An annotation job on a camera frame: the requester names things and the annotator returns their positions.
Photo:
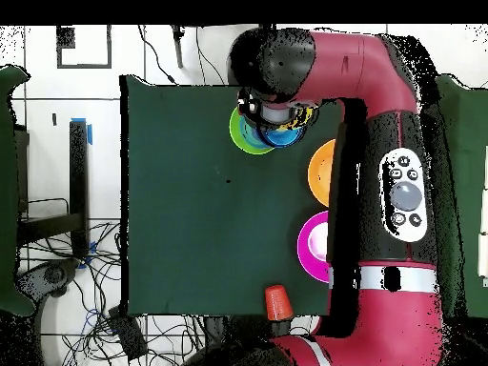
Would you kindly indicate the green plastic bowl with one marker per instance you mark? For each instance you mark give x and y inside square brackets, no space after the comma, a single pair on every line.
[236,141]

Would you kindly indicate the light blue plastic bowl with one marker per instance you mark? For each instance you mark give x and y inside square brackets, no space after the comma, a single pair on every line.
[249,139]

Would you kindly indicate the dark blue plastic bowl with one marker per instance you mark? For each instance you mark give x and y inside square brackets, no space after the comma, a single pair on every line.
[262,139]

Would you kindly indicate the light blue plastic cup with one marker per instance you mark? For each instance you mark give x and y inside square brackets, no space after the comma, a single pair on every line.
[284,138]

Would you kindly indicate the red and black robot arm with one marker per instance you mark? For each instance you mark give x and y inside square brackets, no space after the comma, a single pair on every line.
[358,65]

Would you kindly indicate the dark green table cloth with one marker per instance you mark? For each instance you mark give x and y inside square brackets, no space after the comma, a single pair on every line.
[190,209]

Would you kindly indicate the large yellow-orange plastic bowl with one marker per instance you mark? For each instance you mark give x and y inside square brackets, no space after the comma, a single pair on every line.
[320,171]

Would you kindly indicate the large pink plastic bowl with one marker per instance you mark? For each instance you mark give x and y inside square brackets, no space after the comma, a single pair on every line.
[308,263]

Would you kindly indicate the orange plastic cup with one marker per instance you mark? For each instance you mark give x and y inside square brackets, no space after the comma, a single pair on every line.
[279,303]

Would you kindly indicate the black stand leg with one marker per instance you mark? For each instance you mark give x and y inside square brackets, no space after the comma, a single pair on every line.
[177,49]
[268,26]

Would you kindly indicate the blue tape strip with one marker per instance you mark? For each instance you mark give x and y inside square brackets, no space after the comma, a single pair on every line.
[89,133]

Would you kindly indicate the black power strip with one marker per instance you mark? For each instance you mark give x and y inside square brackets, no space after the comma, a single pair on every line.
[127,333]

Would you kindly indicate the green cloth side table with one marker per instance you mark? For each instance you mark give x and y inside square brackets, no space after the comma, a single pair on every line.
[474,152]
[7,190]

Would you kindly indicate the black stand post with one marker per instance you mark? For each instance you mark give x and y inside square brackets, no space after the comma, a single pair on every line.
[79,171]

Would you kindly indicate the black square floor frame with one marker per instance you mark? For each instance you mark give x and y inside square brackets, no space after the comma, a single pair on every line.
[65,38]

